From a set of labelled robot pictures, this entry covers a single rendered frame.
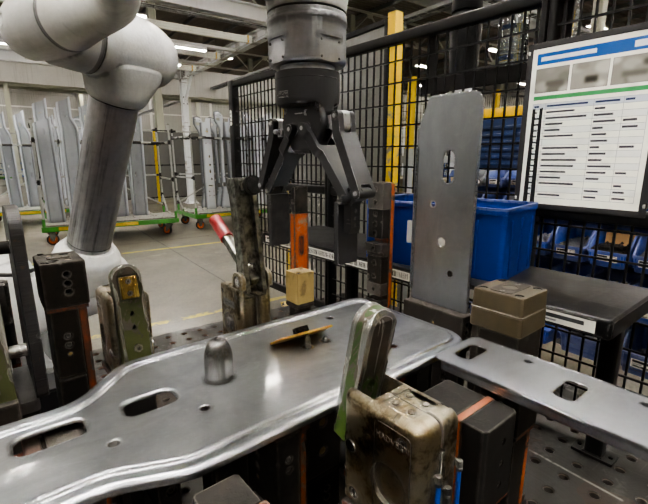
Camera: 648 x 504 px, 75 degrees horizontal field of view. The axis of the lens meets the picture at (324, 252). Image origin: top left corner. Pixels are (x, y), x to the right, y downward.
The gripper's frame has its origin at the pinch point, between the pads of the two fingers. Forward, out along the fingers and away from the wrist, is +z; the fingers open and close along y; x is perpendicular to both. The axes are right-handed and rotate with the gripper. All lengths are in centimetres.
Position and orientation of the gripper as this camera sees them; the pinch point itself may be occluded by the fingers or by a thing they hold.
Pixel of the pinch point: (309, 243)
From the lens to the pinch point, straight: 53.3
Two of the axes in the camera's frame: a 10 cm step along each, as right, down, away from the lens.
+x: 7.7, -1.4, 6.2
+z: 0.0, 9.8, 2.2
